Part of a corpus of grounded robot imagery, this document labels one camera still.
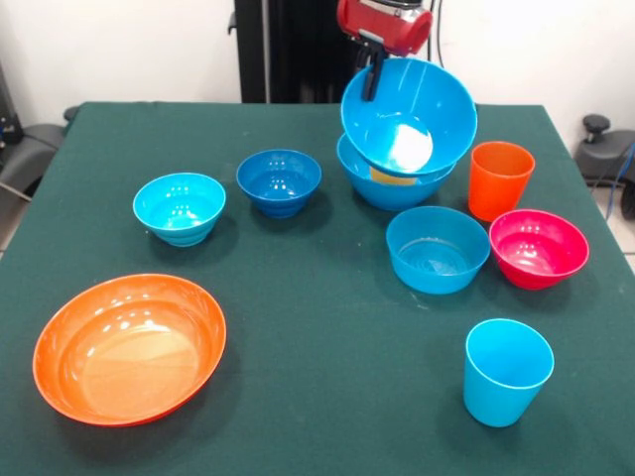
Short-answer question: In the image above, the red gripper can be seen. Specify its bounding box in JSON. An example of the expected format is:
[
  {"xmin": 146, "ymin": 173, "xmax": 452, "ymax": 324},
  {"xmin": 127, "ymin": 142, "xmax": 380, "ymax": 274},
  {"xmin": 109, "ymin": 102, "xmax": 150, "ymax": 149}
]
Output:
[{"xmin": 335, "ymin": 0, "xmax": 435, "ymax": 103}]

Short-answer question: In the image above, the large blue plastic bowl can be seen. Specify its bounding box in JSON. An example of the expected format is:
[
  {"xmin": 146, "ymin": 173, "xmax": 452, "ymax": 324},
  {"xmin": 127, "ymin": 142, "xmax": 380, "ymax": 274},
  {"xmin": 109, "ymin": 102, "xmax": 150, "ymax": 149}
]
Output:
[
  {"xmin": 339, "ymin": 58, "xmax": 479, "ymax": 177},
  {"xmin": 335, "ymin": 133, "xmax": 458, "ymax": 212}
]

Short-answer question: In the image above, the yellow plastic cup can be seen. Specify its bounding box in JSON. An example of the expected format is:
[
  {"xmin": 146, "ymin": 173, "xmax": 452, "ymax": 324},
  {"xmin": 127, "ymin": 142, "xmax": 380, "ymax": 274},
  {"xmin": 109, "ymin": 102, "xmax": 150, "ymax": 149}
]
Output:
[{"xmin": 369, "ymin": 166, "xmax": 418, "ymax": 187}]

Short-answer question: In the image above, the dark blue plastic bowl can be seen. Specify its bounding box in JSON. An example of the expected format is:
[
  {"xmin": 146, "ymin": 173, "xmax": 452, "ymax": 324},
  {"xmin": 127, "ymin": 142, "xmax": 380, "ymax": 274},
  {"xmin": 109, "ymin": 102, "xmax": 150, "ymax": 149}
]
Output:
[{"xmin": 235, "ymin": 149, "xmax": 323, "ymax": 218}]

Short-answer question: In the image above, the orange plastic cup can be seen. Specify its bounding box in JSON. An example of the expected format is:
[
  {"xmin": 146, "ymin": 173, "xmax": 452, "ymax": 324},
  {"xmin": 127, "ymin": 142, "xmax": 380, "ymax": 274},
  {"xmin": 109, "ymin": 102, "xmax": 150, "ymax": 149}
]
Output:
[{"xmin": 467, "ymin": 141, "xmax": 537, "ymax": 223}]

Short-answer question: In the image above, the blue flat-bottomed ringed bowl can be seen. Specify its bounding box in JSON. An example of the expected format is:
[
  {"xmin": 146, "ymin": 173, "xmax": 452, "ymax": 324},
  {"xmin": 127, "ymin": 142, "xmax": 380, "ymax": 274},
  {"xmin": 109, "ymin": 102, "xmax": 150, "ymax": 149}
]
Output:
[{"xmin": 385, "ymin": 205, "xmax": 492, "ymax": 296}]

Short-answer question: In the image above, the dark green tablecloth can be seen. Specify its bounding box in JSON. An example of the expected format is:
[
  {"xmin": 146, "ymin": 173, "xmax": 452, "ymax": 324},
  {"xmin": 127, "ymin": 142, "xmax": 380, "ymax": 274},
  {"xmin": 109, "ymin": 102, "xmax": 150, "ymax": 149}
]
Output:
[{"xmin": 0, "ymin": 101, "xmax": 635, "ymax": 476}]

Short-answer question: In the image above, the small cyan plastic bowl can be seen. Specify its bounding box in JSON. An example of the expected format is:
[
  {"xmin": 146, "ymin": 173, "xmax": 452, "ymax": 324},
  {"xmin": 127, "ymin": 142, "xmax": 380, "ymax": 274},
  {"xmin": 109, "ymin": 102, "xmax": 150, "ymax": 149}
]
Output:
[{"xmin": 132, "ymin": 172, "xmax": 227, "ymax": 248}]

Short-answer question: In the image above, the black equipment base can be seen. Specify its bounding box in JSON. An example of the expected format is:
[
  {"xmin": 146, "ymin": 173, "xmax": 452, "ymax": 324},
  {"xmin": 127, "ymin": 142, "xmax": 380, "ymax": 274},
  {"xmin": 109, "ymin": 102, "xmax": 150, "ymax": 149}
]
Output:
[
  {"xmin": 0, "ymin": 63, "xmax": 66, "ymax": 199},
  {"xmin": 574, "ymin": 113, "xmax": 635, "ymax": 187}
]

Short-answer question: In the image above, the pink plastic bowl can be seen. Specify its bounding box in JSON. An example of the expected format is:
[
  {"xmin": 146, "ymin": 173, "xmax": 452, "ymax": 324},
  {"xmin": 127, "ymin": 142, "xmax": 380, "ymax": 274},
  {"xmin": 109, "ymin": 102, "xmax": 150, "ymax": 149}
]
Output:
[{"xmin": 488, "ymin": 208, "xmax": 590, "ymax": 292}]

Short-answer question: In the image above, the light blue plastic cup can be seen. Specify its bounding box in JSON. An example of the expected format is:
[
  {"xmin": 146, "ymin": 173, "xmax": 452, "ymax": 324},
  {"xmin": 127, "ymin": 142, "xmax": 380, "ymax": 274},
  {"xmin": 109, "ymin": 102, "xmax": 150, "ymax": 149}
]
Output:
[{"xmin": 462, "ymin": 318, "xmax": 556, "ymax": 428}]

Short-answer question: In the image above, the large orange plastic bowl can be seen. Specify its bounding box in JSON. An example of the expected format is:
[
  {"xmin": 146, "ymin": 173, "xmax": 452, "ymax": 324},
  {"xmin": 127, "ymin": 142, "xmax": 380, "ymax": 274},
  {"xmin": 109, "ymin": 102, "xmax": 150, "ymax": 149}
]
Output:
[{"xmin": 32, "ymin": 273, "xmax": 228, "ymax": 427}]

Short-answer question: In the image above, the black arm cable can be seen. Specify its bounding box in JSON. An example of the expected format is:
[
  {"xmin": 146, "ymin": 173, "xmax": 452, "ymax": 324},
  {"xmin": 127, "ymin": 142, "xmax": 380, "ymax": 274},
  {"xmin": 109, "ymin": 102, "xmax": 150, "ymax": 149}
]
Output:
[{"xmin": 427, "ymin": 0, "xmax": 448, "ymax": 68}]

